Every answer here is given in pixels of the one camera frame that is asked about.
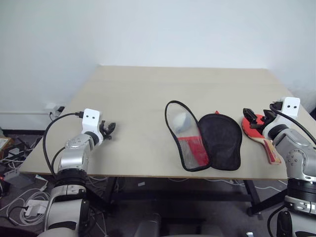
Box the black paddle case clear side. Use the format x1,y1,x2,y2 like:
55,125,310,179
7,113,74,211
164,100,242,172

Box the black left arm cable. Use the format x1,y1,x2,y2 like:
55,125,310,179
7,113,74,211
42,111,85,179

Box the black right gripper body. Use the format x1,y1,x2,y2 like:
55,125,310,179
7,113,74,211
261,108,279,127

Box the white power strip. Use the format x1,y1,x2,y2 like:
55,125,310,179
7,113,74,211
1,165,23,180

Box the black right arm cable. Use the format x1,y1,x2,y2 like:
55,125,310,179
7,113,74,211
269,102,316,149

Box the white power adapter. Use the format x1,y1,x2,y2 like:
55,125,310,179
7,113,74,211
24,199,49,216

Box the wooden box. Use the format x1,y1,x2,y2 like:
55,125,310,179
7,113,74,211
0,136,14,155

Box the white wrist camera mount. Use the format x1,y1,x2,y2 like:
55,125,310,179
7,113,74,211
263,96,301,135
81,108,104,145

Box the white wall outlet black plug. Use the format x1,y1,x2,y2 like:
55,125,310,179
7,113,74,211
45,103,66,118

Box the white wall cable conduit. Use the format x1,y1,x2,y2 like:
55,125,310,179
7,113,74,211
0,111,50,116

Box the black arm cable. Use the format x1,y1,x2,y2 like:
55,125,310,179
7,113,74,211
42,111,85,179
269,102,316,149

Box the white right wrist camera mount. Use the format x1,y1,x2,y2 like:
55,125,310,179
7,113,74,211
263,96,301,135

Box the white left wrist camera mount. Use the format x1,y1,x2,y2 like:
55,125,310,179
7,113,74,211
81,108,104,145

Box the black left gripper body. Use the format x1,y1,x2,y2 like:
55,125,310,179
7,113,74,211
100,120,110,142

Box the white floor cable bundle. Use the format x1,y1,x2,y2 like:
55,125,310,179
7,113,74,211
5,188,51,227

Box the red table tennis paddle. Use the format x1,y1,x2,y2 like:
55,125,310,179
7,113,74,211
241,113,282,165

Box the black table frame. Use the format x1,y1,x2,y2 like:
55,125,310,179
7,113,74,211
83,175,289,218

